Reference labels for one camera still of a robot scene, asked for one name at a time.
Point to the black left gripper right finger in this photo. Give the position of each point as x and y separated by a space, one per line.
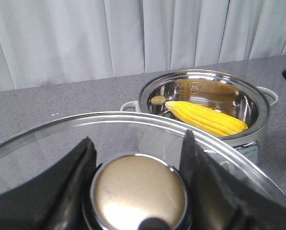
219 201

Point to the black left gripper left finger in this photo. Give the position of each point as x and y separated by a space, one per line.
52 200

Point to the yellow corn cob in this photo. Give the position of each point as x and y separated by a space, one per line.
211 121

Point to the glass pot lid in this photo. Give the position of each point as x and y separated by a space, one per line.
136 184

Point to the pale green electric pot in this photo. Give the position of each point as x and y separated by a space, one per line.
221 92

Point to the white curtain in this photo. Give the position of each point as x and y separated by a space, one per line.
59 41

